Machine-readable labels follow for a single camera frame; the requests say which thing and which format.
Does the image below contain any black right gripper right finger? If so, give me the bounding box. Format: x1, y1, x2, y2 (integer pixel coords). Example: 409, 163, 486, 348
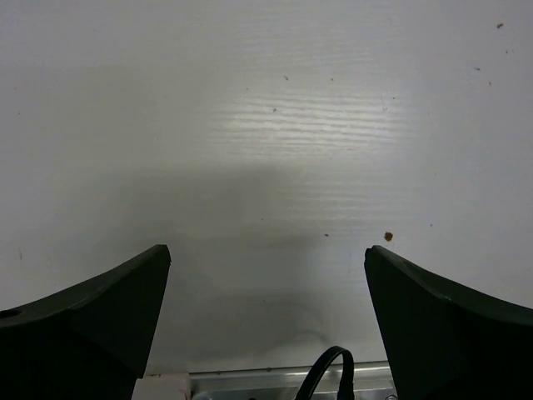
364, 246, 532, 399

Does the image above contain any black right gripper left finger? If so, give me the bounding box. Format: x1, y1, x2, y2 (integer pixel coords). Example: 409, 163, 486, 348
1, 245, 171, 399

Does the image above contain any aluminium table frame rail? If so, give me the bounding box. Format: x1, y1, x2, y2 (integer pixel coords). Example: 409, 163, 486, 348
190, 361, 397, 400

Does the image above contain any black cable loop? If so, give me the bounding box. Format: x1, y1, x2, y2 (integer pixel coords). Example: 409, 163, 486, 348
294, 345, 356, 400

